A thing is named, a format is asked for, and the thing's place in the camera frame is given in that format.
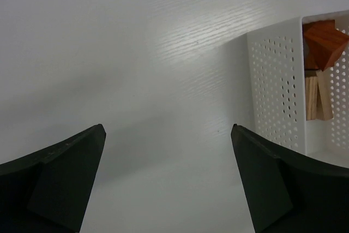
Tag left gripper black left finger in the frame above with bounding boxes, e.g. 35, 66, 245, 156
1, 124, 106, 232

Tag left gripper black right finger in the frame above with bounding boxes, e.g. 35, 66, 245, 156
231, 124, 348, 232

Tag light wood rectangular block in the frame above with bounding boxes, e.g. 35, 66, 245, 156
304, 70, 318, 121

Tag white perforated plastic box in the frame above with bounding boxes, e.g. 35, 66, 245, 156
247, 11, 348, 167

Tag reddish-brown triangular wood block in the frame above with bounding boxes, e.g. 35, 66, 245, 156
303, 20, 348, 71

